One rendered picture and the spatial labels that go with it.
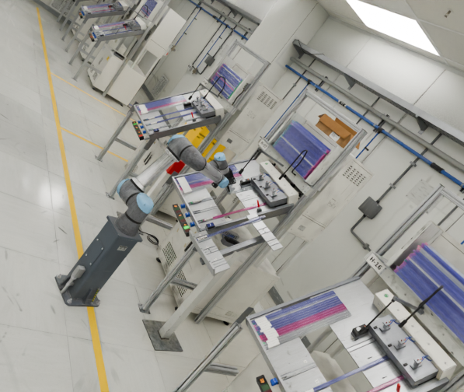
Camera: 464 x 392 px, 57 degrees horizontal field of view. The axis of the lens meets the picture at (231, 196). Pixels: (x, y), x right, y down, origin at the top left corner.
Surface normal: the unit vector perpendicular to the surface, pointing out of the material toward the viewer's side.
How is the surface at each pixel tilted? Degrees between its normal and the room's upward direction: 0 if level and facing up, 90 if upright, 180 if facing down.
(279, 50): 90
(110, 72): 90
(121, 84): 90
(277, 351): 44
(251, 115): 90
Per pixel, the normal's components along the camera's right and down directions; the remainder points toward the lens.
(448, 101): -0.69, -0.37
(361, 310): -0.04, -0.79
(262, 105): 0.38, 0.54
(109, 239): -0.58, -0.22
